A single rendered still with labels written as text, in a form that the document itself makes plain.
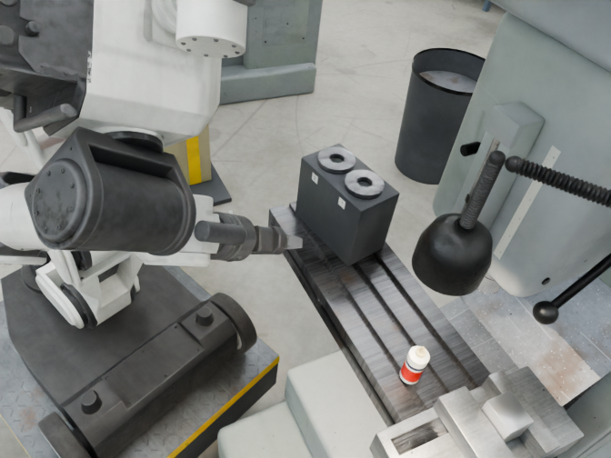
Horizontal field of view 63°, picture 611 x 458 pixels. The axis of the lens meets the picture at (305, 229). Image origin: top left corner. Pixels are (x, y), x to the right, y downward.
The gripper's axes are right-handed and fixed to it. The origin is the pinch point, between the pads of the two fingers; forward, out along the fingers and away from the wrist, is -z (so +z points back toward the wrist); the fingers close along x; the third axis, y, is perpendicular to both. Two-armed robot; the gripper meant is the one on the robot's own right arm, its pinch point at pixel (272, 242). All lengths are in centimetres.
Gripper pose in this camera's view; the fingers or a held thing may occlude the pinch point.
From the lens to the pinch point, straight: 105.0
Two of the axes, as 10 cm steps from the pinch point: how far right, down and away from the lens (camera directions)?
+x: 8.4, -0.2, -5.4
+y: 0.3, -10.0, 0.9
